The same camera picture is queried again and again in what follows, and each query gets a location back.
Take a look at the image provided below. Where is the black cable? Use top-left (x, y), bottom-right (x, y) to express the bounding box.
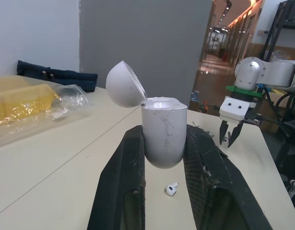
top-left (255, 83), bottom-right (295, 127)

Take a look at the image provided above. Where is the white earbud case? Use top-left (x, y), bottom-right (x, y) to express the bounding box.
top-left (106, 60), bottom-right (188, 169)

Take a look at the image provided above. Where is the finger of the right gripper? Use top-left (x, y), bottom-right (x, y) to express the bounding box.
top-left (227, 122), bottom-right (245, 148)
top-left (219, 120), bottom-right (230, 146)

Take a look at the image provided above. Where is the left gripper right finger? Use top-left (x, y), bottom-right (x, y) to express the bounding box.
top-left (182, 122), bottom-right (273, 230)

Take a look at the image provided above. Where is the yellow pack in clear wrap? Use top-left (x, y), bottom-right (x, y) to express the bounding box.
top-left (0, 75), bottom-right (92, 130)

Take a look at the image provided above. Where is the dark blue fabric pouch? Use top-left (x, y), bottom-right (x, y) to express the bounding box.
top-left (16, 59), bottom-right (98, 93)

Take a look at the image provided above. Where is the black metal shelf rack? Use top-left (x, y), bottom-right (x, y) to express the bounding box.
top-left (261, 0), bottom-right (295, 63)

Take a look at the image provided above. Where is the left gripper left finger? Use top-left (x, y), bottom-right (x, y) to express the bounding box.
top-left (87, 124), bottom-right (147, 230)

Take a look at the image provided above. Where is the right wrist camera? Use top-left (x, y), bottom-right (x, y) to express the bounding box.
top-left (219, 95), bottom-right (256, 124)

